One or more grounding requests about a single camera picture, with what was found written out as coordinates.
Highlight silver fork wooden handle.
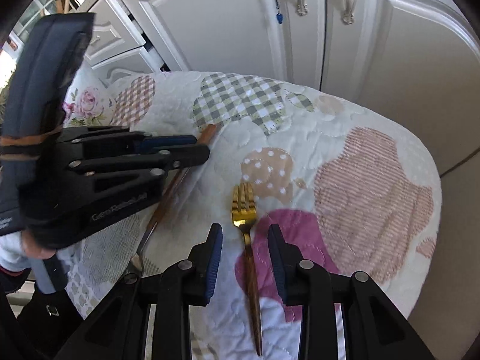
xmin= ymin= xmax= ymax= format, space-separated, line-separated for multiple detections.
xmin=125 ymin=123 xmax=219 ymax=277

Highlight teal floral utensil holder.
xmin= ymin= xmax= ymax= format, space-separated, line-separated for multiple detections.
xmin=63 ymin=62 xmax=116 ymax=127

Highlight gold fork wooden handle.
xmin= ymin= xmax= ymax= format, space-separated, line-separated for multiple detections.
xmin=231 ymin=182 xmax=263 ymax=356

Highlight person left hand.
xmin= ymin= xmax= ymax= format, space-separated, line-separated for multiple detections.
xmin=21 ymin=230 xmax=56 ymax=260

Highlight lower white drawer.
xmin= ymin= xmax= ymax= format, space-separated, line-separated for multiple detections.
xmin=92 ymin=46 xmax=164 ymax=86

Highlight white drawer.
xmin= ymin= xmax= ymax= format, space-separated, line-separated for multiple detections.
xmin=92 ymin=46 xmax=164 ymax=86
xmin=85 ymin=0 xmax=146 ymax=66

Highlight patchwork quilted table mat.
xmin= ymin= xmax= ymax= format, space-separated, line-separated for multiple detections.
xmin=63 ymin=70 xmax=443 ymax=360

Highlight upper white drawer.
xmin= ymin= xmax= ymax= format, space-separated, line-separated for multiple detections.
xmin=85 ymin=0 xmax=146 ymax=66

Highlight white cabinet door left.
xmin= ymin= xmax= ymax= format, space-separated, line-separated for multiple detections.
xmin=122 ymin=0 xmax=326 ymax=89

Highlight white cabinet door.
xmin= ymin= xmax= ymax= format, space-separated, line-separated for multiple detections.
xmin=321 ymin=0 xmax=479 ymax=174
xmin=122 ymin=0 xmax=326 ymax=89

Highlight white cabinet door right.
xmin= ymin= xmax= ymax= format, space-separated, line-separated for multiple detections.
xmin=321 ymin=0 xmax=479 ymax=174

